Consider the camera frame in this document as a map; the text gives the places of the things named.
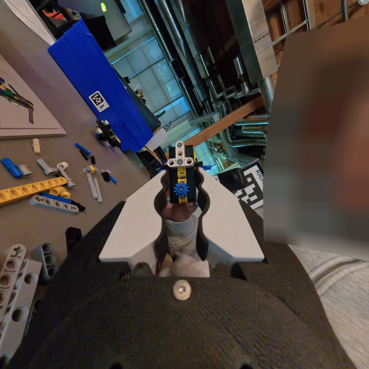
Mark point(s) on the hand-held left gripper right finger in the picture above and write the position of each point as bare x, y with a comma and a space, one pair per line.
230, 227

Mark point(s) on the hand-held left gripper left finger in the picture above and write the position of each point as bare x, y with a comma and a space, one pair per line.
132, 224

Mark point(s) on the lego gear assembly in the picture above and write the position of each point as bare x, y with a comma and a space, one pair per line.
181, 188

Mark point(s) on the person's right forearm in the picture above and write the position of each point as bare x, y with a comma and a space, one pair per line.
181, 236

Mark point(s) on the grey lego axle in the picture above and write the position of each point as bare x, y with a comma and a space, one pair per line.
98, 190
91, 186

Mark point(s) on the black lego connector blue pin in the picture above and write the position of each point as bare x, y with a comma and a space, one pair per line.
106, 175

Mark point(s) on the yellow and grey lego bush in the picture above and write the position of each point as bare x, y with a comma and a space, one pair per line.
90, 169

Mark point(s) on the light grey thin lego beam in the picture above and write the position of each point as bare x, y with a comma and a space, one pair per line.
54, 204

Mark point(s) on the white lego axle connector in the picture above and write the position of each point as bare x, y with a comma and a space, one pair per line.
65, 173

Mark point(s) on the blue lego beam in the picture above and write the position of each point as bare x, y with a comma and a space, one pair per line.
52, 197

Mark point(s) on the long blue lego pin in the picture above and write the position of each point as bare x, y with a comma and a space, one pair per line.
83, 149

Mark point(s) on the dark grey lego connector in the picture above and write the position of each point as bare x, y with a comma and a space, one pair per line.
47, 259

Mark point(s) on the small black lego assembly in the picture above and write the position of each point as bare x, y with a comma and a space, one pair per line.
106, 132

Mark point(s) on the grey angled lego connector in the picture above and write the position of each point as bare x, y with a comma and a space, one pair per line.
46, 167

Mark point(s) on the long yellow lego beam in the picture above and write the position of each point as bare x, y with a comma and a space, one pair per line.
28, 188

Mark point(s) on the tan lego pin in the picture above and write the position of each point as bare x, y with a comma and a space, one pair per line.
36, 145

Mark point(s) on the wide light grey lego beam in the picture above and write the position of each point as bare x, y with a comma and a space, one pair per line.
20, 302

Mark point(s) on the lego instruction booklet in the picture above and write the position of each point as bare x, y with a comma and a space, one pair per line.
28, 115

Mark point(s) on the person's right hand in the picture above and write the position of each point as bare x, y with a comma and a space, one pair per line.
178, 212

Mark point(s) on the wooden beam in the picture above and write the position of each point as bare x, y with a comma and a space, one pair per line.
230, 118

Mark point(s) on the cardboard box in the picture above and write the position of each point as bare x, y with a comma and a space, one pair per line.
158, 138

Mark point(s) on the blue storage bin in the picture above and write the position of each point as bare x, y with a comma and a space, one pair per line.
95, 77

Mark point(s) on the white paper booklet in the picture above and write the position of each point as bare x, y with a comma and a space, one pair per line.
26, 17

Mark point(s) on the large metal air duct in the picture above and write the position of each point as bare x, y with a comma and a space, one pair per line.
253, 37

